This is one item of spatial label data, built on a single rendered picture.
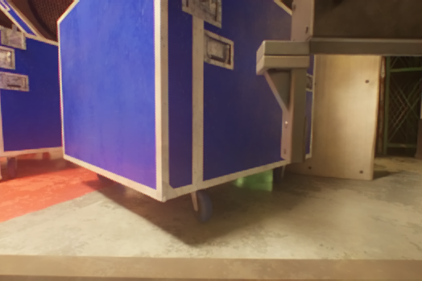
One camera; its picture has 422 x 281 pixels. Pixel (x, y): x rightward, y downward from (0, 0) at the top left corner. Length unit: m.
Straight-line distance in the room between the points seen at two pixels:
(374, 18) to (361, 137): 1.61
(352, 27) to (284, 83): 0.06
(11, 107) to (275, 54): 1.81
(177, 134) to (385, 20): 0.55
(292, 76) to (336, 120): 1.60
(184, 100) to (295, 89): 0.51
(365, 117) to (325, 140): 0.28
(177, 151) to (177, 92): 0.17
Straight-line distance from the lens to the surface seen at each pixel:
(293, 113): 0.21
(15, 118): 1.91
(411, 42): 0.26
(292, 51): 0.21
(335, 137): 1.81
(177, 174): 0.69
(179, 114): 0.68
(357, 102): 1.82
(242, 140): 0.91
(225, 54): 0.88
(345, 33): 0.22
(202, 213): 0.88
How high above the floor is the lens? 0.39
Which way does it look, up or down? 5 degrees down
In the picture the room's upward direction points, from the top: 1 degrees clockwise
